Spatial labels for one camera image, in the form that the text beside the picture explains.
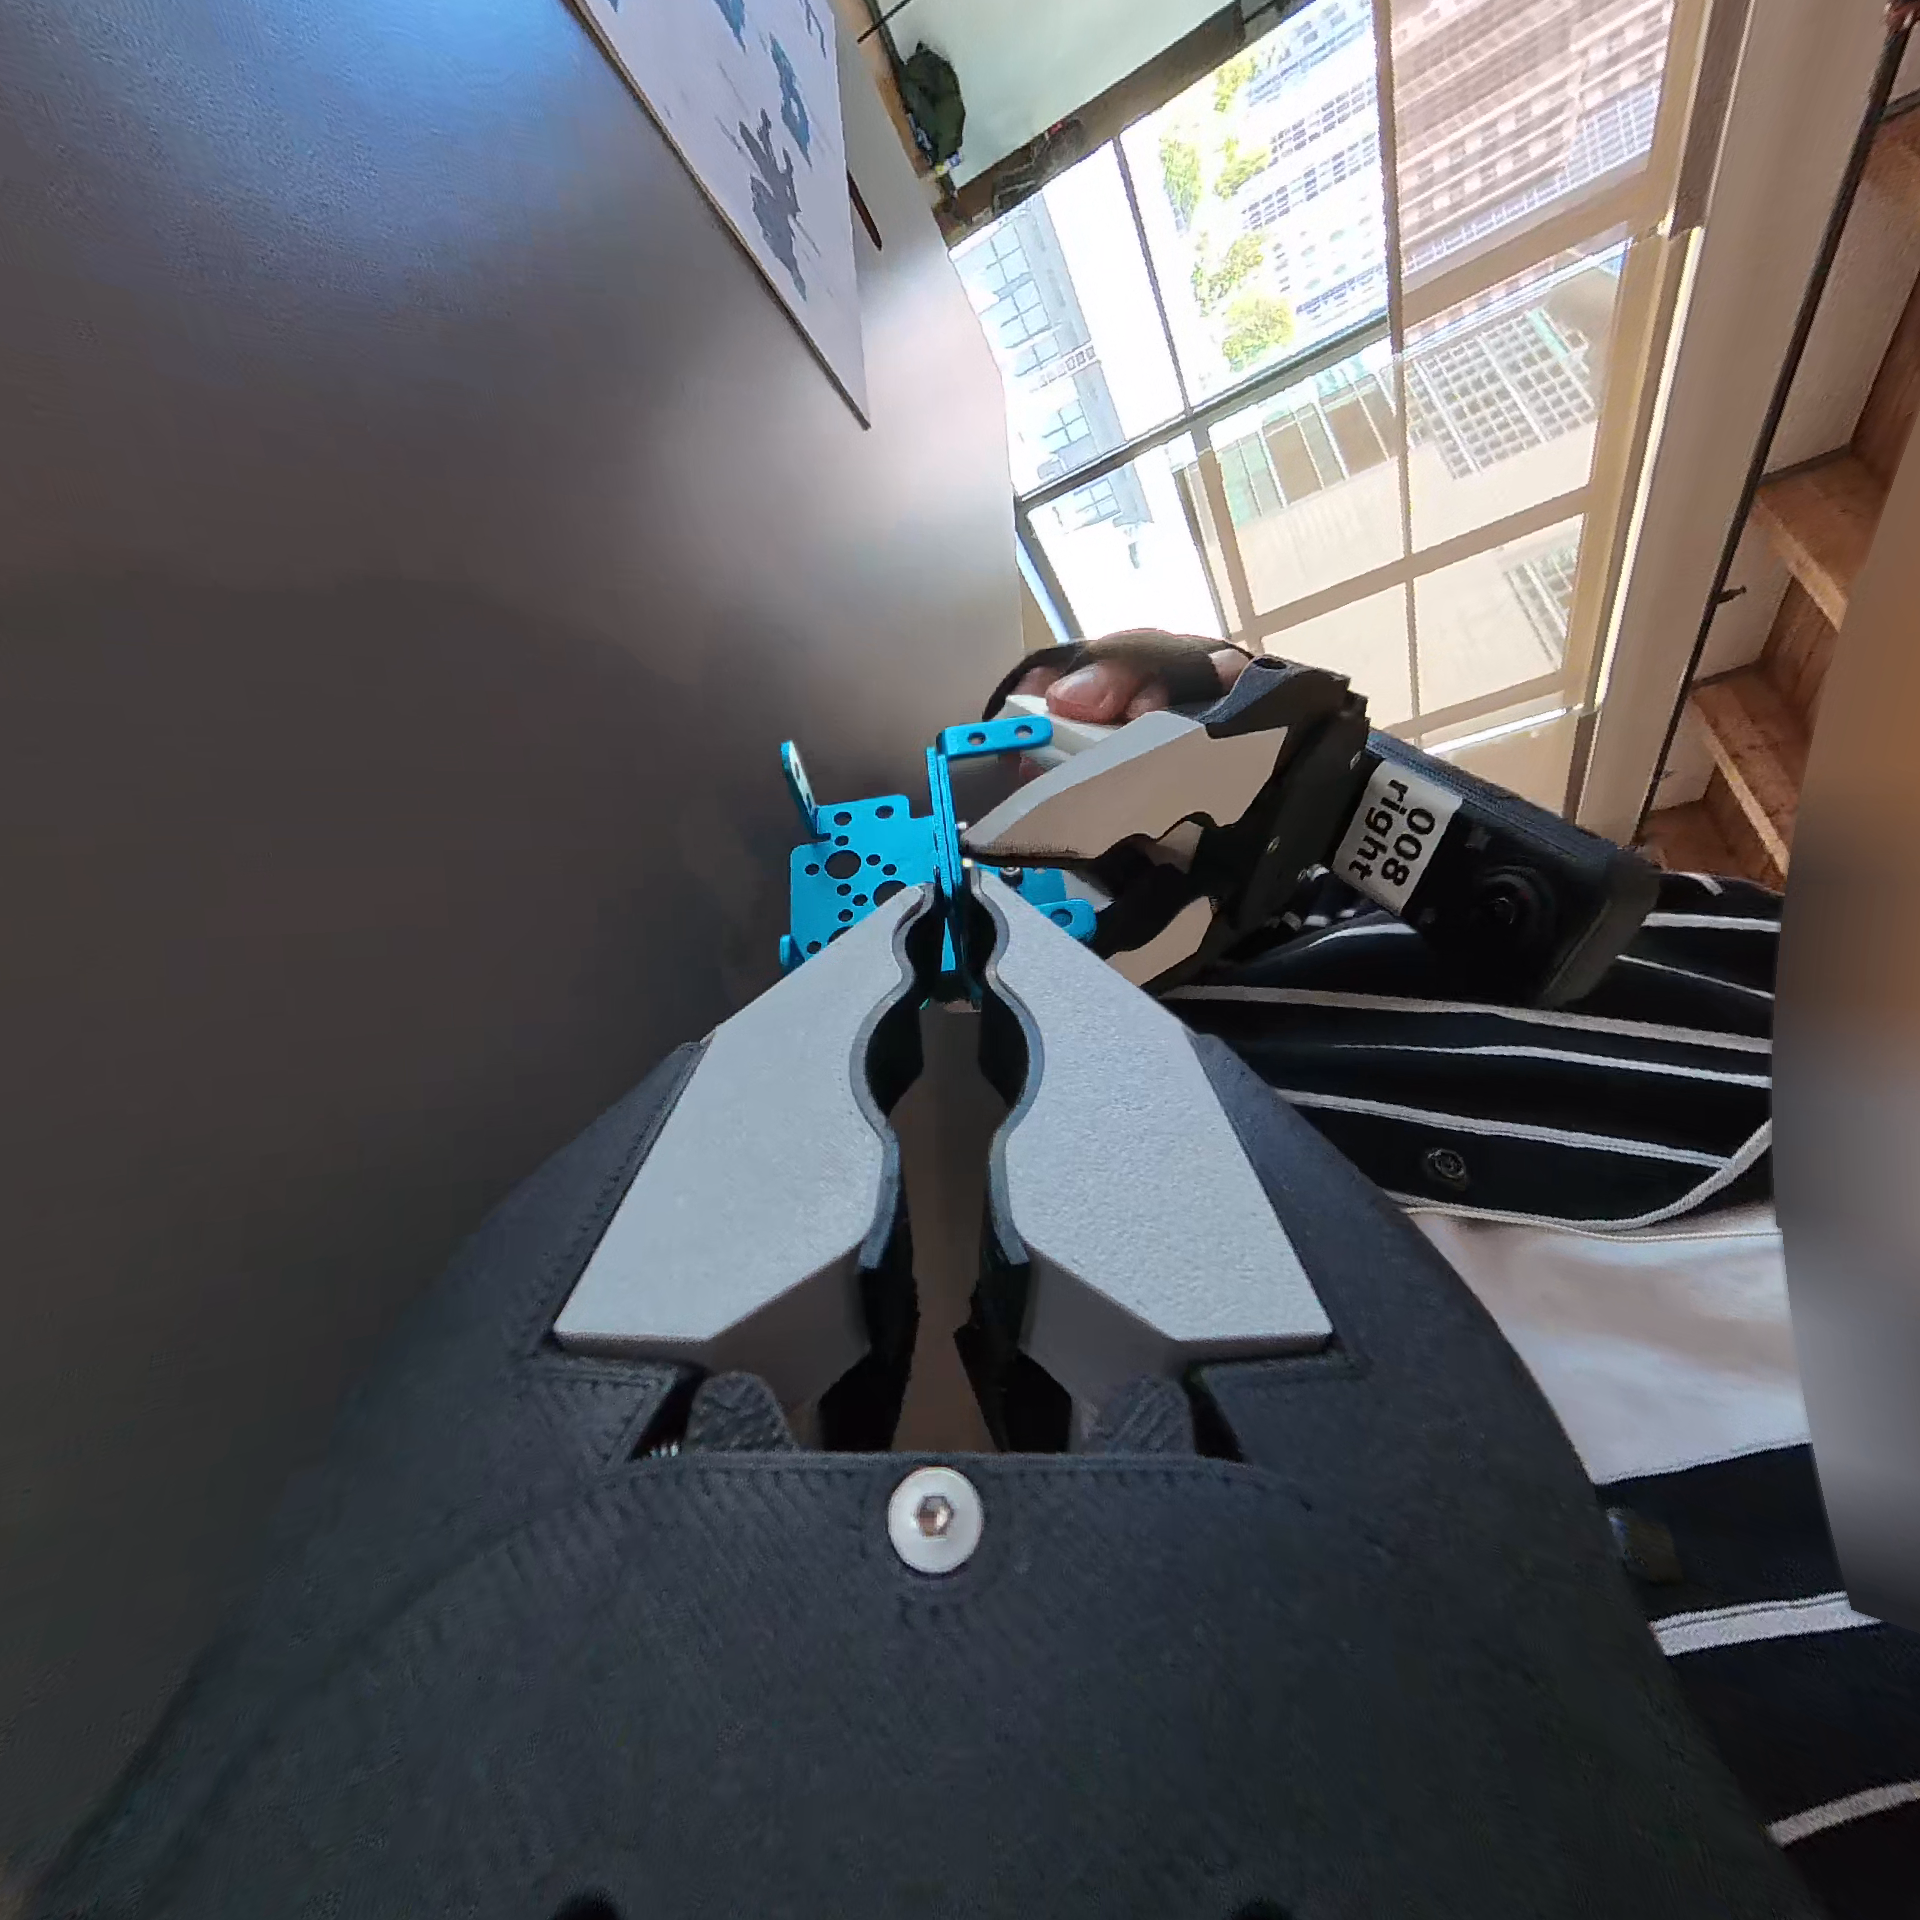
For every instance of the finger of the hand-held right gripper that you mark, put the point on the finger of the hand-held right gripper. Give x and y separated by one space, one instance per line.
1127 780
1178 938

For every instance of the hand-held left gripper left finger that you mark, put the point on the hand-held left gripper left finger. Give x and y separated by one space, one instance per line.
720 1201

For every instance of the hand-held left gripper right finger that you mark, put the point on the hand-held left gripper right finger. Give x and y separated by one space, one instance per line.
1155 1201

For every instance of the blue metal bracket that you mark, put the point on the blue metal bracket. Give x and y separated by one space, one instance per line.
863 869

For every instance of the dark desk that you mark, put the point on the dark desk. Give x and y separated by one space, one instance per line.
375 901

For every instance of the person's right hand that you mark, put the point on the person's right hand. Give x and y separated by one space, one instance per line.
1101 692

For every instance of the dark green backpack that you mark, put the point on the dark green backpack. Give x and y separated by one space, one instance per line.
933 98

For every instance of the instruction booklet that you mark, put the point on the instruction booklet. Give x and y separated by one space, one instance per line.
765 151

